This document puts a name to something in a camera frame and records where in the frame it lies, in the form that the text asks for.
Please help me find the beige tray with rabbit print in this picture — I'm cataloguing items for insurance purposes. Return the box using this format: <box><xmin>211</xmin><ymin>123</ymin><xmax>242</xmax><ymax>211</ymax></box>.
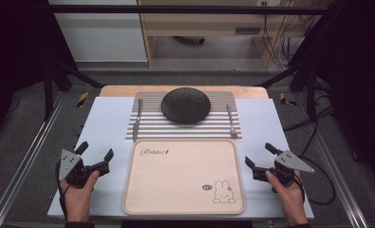
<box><xmin>122</xmin><ymin>138</ymin><xmax>247</xmax><ymax>217</ymax></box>

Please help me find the bundle of hanging cables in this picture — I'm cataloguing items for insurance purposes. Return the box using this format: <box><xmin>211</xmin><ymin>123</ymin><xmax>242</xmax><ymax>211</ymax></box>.
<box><xmin>262</xmin><ymin>13</ymin><xmax>308</xmax><ymax>69</ymax></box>

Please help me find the aluminium floor rail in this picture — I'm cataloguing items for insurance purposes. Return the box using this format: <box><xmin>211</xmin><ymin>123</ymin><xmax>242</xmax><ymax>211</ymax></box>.
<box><xmin>312</xmin><ymin>127</ymin><xmax>370</xmax><ymax>228</ymax></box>
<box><xmin>0</xmin><ymin>94</ymin><xmax>66</xmax><ymax>228</ymax></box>

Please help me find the black textured plate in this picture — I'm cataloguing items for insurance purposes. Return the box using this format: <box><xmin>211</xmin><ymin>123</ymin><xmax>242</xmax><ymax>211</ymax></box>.
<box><xmin>160</xmin><ymin>86</ymin><xmax>212</xmax><ymax>125</ymax></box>

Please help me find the white cabinet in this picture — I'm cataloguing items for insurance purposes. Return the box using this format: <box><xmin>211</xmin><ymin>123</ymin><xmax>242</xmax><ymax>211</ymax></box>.
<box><xmin>47</xmin><ymin>0</ymin><xmax>148</xmax><ymax>63</ymax></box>

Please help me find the striped metal drying rack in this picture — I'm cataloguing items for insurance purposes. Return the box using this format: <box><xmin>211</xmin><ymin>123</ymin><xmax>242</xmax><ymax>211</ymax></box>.
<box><xmin>124</xmin><ymin>91</ymin><xmax>243</xmax><ymax>142</ymax></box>

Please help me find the right hand-held gripper cable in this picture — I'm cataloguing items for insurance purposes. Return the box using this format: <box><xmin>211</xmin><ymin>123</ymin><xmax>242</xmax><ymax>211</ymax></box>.
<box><xmin>297</xmin><ymin>155</ymin><xmax>337</xmax><ymax>205</ymax></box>

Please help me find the black floor cable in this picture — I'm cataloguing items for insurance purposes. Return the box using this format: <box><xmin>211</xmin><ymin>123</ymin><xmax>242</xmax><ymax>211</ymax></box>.
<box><xmin>283</xmin><ymin>105</ymin><xmax>335</xmax><ymax>132</ymax></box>

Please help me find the person's left hand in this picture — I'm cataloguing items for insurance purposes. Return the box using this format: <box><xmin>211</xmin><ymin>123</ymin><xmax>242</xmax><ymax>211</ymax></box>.
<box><xmin>61</xmin><ymin>170</ymin><xmax>101</xmax><ymax>222</ymax></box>

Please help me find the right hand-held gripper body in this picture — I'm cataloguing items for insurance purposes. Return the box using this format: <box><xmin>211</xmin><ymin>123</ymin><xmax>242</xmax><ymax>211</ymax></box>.
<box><xmin>252</xmin><ymin>150</ymin><xmax>315</xmax><ymax>188</ymax></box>

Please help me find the pale blue table board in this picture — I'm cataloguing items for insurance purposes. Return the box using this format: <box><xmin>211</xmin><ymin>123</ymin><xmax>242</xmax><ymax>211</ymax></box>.
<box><xmin>47</xmin><ymin>96</ymin><xmax>315</xmax><ymax>220</ymax></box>

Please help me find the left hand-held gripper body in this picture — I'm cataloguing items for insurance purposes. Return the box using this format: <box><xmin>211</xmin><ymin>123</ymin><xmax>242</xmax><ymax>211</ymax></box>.
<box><xmin>59</xmin><ymin>149</ymin><xmax>111</xmax><ymax>188</ymax></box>

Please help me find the person's right hand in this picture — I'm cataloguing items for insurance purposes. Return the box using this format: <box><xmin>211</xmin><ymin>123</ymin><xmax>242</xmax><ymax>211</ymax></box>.
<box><xmin>265</xmin><ymin>170</ymin><xmax>309</xmax><ymax>226</ymax></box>

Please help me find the black frame crossbar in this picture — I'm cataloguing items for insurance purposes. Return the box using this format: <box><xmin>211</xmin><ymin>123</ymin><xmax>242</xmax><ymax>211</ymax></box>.
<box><xmin>47</xmin><ymin>4</ymin><xmax>330</xmax><ymax>16</ymax></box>

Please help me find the wooden desk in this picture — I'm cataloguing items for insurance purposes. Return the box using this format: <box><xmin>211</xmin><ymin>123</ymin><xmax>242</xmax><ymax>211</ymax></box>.
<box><xmin>137</xmin><ymin>0</ymin><xmax>327</xmax><ymax>68</ymax></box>

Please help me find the black frame stand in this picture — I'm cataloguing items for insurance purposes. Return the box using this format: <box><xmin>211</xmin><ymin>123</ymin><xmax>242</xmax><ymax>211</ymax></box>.
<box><xmin>257</xmin><ymin>60</ymin><xmax>319</xmax><ymax>123</ymax></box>
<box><xmin>43</xmin><ymin>60</ymin><xmax>103</xmax><ymax>122</ymax></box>

